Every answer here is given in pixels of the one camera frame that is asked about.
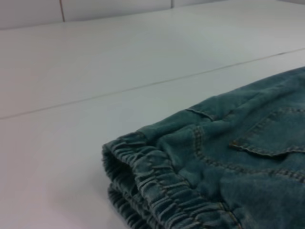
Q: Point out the blue denim shorts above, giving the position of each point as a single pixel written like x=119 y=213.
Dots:
x=226 y=167

